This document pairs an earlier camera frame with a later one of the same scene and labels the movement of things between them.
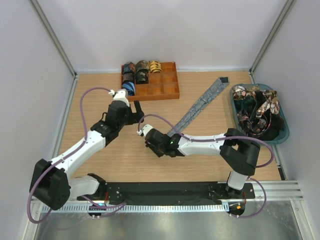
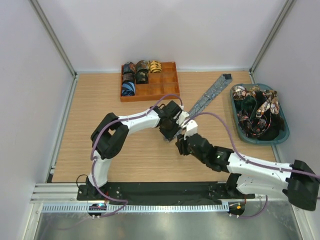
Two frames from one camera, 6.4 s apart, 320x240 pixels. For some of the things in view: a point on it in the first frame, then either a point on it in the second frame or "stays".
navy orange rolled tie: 129,67 stays
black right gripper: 159,154 → 181,144
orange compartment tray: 161,85 stays
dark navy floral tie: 257,126 stays
